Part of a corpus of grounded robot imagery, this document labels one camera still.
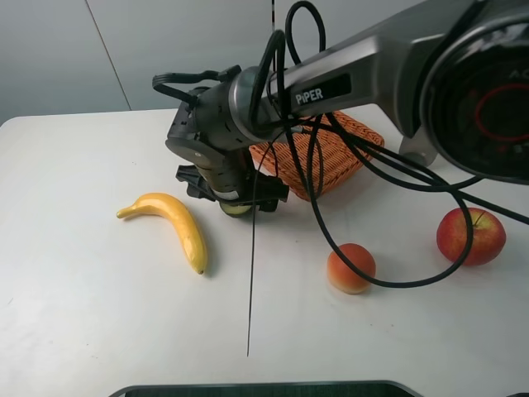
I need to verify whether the orange wicker basket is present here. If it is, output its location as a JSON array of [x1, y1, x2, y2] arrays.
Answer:
[[250, 112, 384, 201]]

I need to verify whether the yellow banana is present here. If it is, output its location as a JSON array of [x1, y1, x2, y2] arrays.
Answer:
[[117, 193, 208, 275]]

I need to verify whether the orange round bread bun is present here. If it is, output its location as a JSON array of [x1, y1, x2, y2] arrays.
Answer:
[[326, 243, 376, 294]]

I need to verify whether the black looped cable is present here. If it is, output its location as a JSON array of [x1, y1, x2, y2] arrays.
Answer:
[[249, 0, 529, 289]]

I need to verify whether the red apple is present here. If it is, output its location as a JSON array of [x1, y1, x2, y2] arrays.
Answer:
[[436, 208, 507, 266]]

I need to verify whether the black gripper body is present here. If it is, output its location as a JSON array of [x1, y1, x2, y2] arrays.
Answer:
[[165, 83, 252, 203]]

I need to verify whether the halved avocado with pit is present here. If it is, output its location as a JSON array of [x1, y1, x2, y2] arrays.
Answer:
[[219, 203, 253, 218]]

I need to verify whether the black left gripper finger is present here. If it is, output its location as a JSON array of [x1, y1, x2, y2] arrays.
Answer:
[[237, 173, 288, 212]]

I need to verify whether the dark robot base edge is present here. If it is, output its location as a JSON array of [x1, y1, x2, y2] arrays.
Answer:
[[112, 381, 417, 396]]

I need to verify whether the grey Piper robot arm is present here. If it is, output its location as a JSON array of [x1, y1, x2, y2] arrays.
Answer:
[[152, 1, 528, 211]]

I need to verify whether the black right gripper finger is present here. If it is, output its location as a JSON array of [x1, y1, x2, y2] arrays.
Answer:
[[175, 165, 215, 202]]

